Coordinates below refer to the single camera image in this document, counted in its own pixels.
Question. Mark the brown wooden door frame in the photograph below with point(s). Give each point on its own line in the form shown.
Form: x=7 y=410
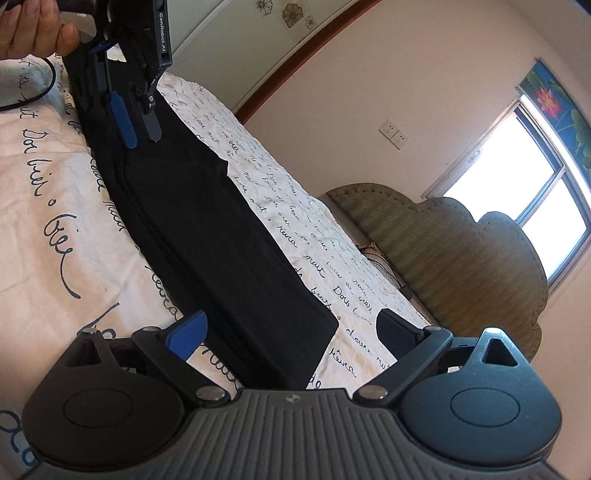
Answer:
x=295 y=69

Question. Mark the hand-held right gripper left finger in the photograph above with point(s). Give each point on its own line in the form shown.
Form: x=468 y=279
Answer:
x=187 y=334

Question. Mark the patterned pillow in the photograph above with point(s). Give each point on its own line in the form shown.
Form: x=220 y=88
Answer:
x=376 y=265

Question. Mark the green padded headboard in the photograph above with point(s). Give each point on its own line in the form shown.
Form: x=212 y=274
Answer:
x=457 y=272

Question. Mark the lotus printed window blind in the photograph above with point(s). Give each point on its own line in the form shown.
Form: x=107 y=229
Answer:
x=558 y=106

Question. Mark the person's left hand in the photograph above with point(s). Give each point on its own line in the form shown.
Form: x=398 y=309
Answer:
x=32 y=27

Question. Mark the window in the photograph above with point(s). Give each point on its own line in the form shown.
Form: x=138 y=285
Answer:
x=521 y=184

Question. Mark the white wall socket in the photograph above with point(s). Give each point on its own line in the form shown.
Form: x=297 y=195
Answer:
x=394 y=134

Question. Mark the black pants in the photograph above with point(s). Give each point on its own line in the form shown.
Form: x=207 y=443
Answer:
x=207 y=240

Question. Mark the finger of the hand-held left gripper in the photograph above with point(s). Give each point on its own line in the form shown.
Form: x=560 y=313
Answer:
x=122 y=120
x=150 y=106

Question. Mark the white script printed blanket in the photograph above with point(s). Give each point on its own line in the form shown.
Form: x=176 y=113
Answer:
x=51 y=198

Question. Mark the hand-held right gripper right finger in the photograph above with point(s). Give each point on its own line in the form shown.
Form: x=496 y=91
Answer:
x=397 y=334

